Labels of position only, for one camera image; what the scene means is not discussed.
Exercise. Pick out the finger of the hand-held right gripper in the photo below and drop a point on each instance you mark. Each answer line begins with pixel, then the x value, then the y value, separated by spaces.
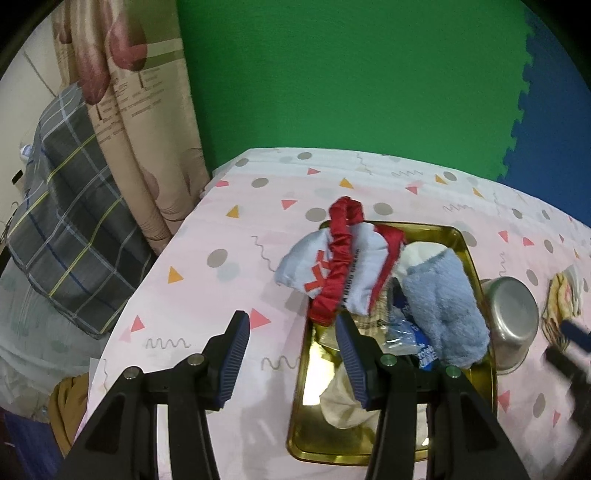
pixel 565 367
pixel 575 333

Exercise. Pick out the mustard brown cloth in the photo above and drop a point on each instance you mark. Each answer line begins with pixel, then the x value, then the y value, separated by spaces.
pixel 69 410

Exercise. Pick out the green foam mat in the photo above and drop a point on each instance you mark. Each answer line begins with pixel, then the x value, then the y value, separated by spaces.
pixel 346 78

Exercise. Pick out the grey plaid blanket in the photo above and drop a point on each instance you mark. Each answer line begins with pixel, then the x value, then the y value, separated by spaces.
pixel 69 221

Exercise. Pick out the blue foam mat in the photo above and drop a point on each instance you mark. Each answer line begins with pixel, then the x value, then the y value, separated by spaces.
pixel 554 129

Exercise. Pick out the white and red underwear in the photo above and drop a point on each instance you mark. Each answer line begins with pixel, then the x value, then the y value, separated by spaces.
pixel 339 244

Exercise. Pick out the light blue sock red print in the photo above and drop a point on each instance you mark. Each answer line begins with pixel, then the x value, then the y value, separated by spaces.
pixel 300 263

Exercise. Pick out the light blue fuzzy sock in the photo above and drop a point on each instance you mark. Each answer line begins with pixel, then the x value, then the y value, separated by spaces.
pixel 443 309

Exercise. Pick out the cream satin scrunchie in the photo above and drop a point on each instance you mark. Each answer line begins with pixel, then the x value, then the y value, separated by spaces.
pixel 341 406

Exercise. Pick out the gold metal tray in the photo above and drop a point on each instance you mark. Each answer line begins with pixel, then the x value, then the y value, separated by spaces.
pixel 318 369

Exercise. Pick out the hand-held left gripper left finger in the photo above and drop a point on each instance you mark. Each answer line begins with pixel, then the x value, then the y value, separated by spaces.
pixel 233 360

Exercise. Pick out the pale floral quilt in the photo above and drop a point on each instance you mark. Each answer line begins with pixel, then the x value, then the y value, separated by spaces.
pixel 32 350

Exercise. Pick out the cotton swab plastic packet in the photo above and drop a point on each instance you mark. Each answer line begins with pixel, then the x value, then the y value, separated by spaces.
pixel 381 309

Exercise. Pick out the black and blue snack packet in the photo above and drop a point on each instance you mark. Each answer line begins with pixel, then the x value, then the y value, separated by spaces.
pixel 427 355

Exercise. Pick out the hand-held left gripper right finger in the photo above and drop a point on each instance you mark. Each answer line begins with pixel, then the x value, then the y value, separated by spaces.
pixel 351 360

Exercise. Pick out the pink patterned bedsheet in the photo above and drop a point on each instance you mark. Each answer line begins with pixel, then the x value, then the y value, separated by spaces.
pixel 231 258

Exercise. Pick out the beige floral curtain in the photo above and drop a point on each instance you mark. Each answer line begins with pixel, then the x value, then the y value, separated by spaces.
pixel 134 115

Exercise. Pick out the yellow and white cloth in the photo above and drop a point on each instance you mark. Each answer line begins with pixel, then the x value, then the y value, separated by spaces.
pixel 561 300

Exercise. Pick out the stainless steel bowl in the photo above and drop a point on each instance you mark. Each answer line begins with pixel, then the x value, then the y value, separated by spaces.
pixel 512 314

